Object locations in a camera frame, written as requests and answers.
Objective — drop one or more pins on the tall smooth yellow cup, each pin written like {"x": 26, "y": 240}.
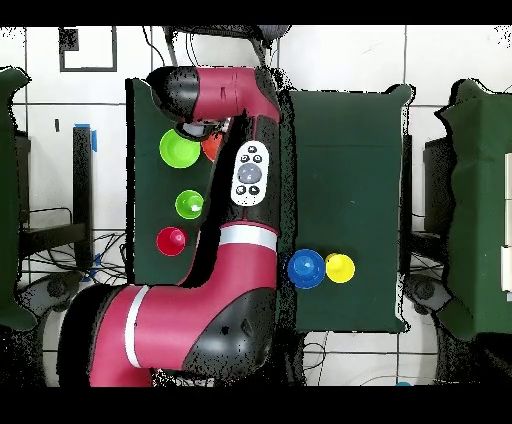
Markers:
{"x": 340, "y": 268}

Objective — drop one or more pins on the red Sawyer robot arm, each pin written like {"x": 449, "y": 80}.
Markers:
{"x": 200, "y": 312}

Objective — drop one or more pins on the green cloth covered table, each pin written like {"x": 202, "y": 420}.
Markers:
{"x": 476, "y": 200}
{"x": 8, "y": 200}

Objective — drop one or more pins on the black metal stand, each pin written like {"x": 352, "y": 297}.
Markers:
{"x": 82, "y": 180}
{"x": 434, "y": 180}

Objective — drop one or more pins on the grey chair base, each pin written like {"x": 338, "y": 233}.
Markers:
{"x": 56, "y": 288}
{"x": 424, "y": 288}

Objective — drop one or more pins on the large orange bowl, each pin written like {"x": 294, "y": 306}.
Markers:
{"x": 211, "y": 147}

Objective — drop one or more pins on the small dark blue bowl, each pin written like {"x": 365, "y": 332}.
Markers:
{"x": 306, "y": 268}

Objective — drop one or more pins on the red cup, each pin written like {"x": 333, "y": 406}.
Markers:
{"x": 170, "y": 241}

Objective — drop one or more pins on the dark green table cloth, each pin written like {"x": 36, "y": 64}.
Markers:
{"x": 348, "y": 180}

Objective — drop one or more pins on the black square floor frame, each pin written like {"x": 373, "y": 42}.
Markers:
{"x": 68, "y": 40}

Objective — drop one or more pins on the green ridged cup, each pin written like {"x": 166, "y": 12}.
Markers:
{"x": 188, "y": 202}

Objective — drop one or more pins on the small green bowl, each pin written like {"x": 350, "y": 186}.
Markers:
{"x": 178, "y": 152}

